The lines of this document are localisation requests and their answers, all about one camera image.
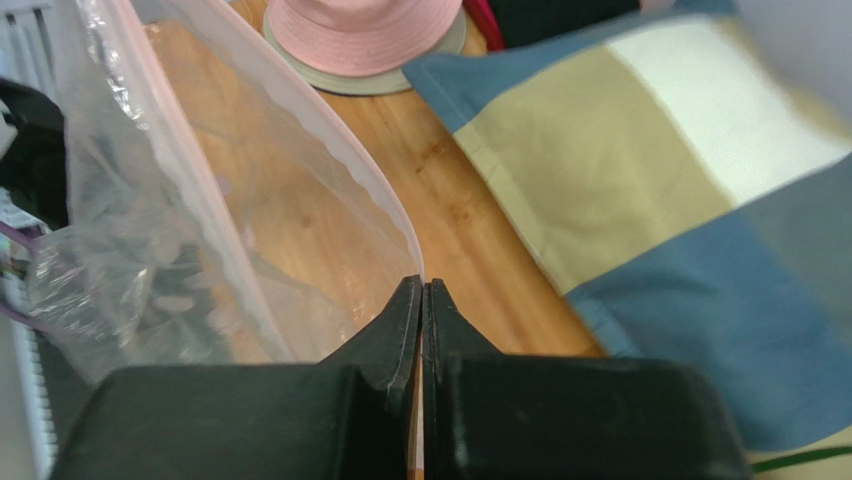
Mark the clear zip top bag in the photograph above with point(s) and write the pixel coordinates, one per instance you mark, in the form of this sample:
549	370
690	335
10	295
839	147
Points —
220	210

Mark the blue beige checked pillow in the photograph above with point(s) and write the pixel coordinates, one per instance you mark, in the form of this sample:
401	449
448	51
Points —
685	201

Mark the pink bucket hat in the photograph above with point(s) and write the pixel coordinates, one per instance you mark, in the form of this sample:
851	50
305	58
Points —
358	48

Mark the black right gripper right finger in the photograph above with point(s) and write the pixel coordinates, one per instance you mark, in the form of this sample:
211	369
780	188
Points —
492	415

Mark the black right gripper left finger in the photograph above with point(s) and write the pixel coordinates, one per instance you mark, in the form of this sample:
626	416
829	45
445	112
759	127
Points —
348	416

